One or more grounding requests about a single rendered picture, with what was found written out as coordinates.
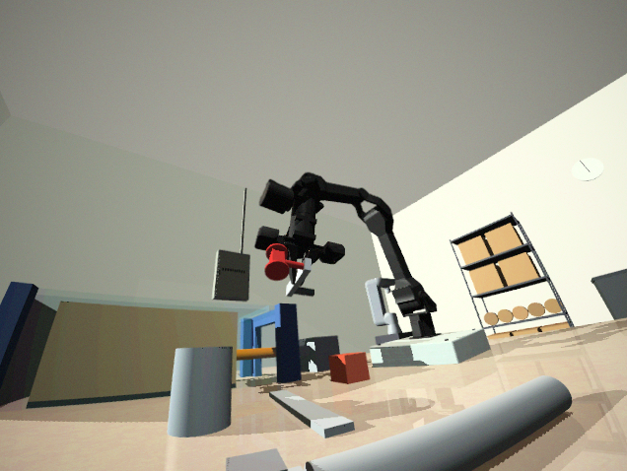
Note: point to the winch handle with red knob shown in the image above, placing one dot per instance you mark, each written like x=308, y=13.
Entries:
x=277, y=269

